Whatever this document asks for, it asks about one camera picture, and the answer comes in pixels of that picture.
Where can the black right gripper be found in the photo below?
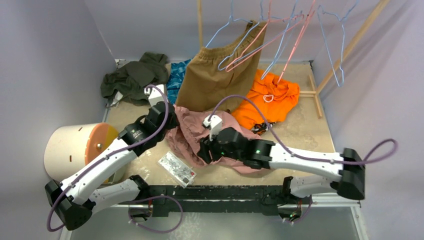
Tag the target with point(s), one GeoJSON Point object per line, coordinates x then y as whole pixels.
{"type": "Point", "coordinates": [205, 151]}

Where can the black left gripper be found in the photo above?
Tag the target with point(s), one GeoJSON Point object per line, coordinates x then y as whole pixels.
{"type": "Point", "coordinates": [174, 123]}

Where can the pink shorts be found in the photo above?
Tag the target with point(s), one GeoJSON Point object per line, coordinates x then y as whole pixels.
{"type": "Point", "coordinates": [184, 142]}

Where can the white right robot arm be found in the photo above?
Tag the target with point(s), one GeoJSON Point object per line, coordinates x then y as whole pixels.
{"type": "Point", "coordinates": [341, 173]}

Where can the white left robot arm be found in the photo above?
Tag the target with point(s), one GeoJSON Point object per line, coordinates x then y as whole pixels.
{"type": "Point", "coordinates": [75, 199]}

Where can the blue patterned shorts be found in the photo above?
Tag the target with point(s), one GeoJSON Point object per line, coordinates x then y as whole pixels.
{"type": "Point", "coordinates": [176, 71]}

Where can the camouflage patterned shorts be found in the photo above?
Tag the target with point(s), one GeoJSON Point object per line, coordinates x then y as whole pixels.
{"type": "Point", "coordinates": [261, 128]}

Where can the dark green shorts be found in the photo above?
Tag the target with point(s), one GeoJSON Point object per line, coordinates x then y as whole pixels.
{"type": "Point", "coordinates": [132, 78]}

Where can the tan khaki shorts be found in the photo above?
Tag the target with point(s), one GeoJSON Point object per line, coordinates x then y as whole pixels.
{"type": "Point", "coordinates": [204, 86]}

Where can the orange shorts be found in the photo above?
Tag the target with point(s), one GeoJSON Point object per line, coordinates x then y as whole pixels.
{"type": "Point", "coordinates": [273, 100]}

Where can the light blue hanger holding shorts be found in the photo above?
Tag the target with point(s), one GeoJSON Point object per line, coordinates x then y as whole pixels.
{"type": "Point", "coordinates": [247, 9]}

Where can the light blue hanger middle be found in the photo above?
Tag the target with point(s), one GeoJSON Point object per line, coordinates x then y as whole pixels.
{"type": "Point", "coordinates": [289, 23]}

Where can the clear plastic packet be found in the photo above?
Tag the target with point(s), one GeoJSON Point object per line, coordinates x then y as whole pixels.
{"type": "Point", "coordinates": [179, 171]}

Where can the white cylindrical bin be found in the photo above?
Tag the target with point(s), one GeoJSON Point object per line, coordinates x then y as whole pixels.
{"type": "Point", "coordinates": [65, 151]}

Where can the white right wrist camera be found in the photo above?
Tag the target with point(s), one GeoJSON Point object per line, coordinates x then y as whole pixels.
{"type": "Point", "coordinates": [214, 123]}

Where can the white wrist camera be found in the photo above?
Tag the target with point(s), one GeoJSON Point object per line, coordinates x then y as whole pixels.
{"type": "Point", "coordinates": [156, 94]}
{"type": "Point", "coordinates": [214, 123]}

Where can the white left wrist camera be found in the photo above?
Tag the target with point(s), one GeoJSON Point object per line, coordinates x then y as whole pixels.
{"type": "Point", "coordinates": [156, 94]}

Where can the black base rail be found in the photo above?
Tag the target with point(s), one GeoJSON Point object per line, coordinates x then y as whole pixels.
{"type": "Point", "coordinates": [263, 199]}

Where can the light blue wire hanger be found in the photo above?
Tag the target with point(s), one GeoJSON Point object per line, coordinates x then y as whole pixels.
{"type": "Point", "coordinates": [236, 50]}

